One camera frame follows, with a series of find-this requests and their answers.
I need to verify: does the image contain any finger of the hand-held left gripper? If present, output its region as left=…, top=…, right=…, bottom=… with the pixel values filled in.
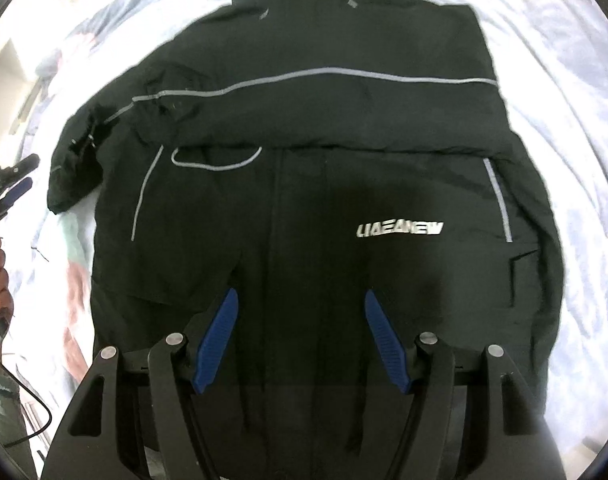
left=0, top=154, right=41, bottom=184
left=0, top=176, right=34, bottom=224

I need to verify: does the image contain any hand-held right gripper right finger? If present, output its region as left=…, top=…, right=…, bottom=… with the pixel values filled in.
left=365, top=289, right=567, bottom=480

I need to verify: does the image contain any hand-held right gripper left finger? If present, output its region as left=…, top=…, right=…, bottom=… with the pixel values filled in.
left=39, top=287, right=240, bottom=480

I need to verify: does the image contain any black hooded jacket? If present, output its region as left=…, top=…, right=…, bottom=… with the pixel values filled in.
left=46, top=0, right=565, bottom=480

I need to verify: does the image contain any pale floral bed quilt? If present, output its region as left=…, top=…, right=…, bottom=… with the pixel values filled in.
left=0, top=0, right=608, bottom=480

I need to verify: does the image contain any black cable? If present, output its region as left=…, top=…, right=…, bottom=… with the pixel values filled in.
left=0, top=347, right=53, bottom=448

